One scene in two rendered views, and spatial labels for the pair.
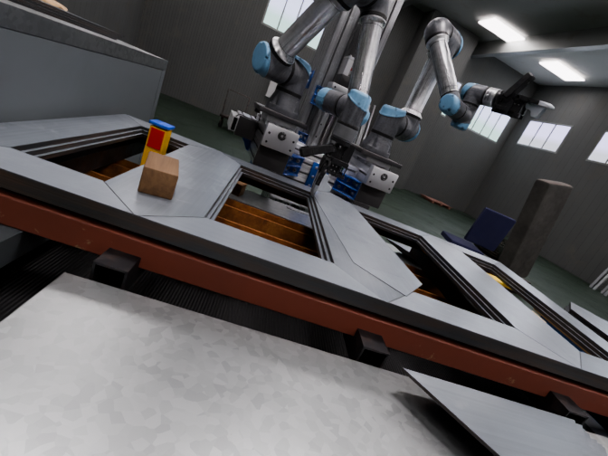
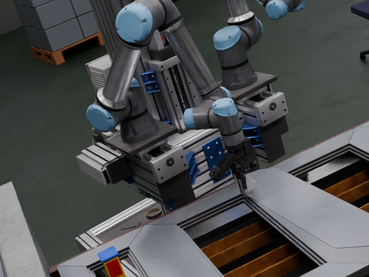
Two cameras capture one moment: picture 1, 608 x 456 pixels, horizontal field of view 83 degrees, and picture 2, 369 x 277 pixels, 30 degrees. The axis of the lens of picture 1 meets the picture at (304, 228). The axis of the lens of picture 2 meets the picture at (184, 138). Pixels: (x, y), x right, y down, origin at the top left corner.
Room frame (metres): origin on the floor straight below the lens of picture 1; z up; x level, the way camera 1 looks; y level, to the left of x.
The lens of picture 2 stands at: (-0.96, 0.28, 2.00)
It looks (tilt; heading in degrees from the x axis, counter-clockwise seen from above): 22 degrees down; 357
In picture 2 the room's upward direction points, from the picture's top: 18 degrees counter-clockwise
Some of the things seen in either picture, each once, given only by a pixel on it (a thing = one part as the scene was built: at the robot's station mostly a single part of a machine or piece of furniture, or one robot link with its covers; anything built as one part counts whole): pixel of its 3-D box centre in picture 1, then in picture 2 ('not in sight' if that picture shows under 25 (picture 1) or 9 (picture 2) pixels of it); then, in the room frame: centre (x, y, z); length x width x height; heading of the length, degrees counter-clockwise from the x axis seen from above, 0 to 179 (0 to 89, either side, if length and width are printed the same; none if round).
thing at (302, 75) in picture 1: (293, 74); (126, 96); (1.56, 0.30, 1.20); 0.13 x 0.12 x 0.14; 141
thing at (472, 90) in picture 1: (475, 94); not in sight; (1.66, -0.45, 1.43); 0.11 x 0.08 x 0.09; 47
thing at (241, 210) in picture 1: (321, 243); (283, 222); (1.14, -0.08, 0.70); 1.66 x 0.08 x 0.05; 101
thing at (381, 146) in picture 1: (378, 143); (236, 71); (1.74, -0.17, 1.09); 0.15 x 0.15 x 0.10
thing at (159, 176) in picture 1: (159, 174); not in sight; (0.63, 0.30, 0.87); 0.12 x 0.06 x 0.05; 27
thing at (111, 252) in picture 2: (161, 127); (108, 255); (1.03, 0.52, 0.88); 0.06 x 0.06 x 0.02; 11
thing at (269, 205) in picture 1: (352, 239); (293, 181); (1.47, -0.22, 0.67); 1.30 x 0.20 x 0.03; 101
